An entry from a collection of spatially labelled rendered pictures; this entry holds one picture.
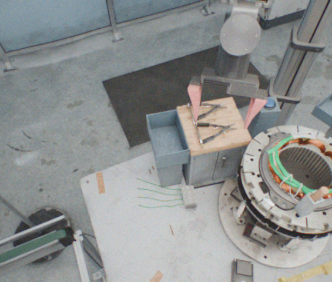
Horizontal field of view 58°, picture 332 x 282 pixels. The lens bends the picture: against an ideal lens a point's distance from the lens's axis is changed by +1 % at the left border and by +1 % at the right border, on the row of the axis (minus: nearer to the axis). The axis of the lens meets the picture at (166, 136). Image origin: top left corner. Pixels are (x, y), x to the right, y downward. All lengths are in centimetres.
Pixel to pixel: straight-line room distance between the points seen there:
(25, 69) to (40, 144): 88
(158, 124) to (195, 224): 39
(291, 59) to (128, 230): 85
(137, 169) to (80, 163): 105
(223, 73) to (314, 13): 61
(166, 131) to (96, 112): 146
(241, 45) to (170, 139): 63
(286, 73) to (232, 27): 80
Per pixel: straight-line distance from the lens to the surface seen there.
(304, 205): 82
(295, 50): 118
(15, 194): 227
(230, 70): 54
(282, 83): 128
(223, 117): 101
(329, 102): 122
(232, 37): 46
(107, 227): 114
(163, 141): 103
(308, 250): 117
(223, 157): 103
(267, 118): 113
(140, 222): 113
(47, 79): 285
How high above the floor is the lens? 185
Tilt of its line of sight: 55 degrees down
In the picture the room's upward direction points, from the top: 2 degrees counter-clockwise
